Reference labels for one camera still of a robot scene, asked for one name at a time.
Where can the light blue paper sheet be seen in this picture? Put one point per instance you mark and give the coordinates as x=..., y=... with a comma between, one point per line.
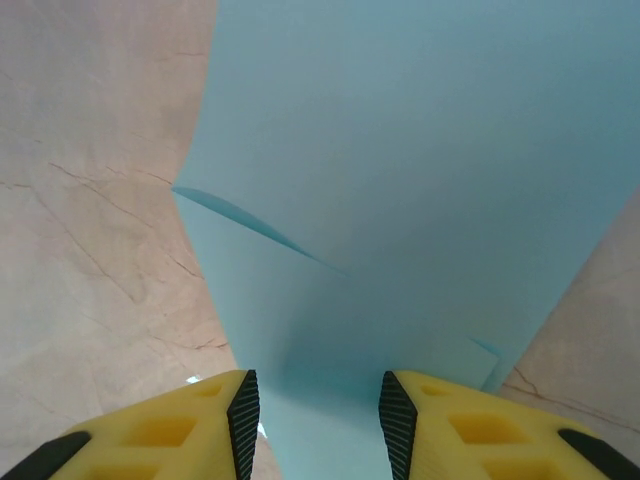
x=400, y=150

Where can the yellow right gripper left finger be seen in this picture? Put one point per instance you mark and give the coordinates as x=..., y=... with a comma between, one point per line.
x=165, y=435

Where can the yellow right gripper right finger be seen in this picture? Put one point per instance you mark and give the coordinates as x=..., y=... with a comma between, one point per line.
x=475, y=435

